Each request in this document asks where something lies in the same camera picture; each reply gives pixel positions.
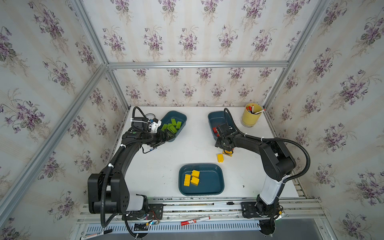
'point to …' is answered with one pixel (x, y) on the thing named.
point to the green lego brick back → (173, 121)
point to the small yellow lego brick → (195, 181)
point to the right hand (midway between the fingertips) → (218, 145)
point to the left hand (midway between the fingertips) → (169, 137)
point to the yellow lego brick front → (220, 158)
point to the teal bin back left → (166, 118)
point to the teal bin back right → (216, 118)
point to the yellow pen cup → (250, 120)
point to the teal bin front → (211, 181)
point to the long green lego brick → (166, 126)
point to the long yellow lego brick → (187, 180)
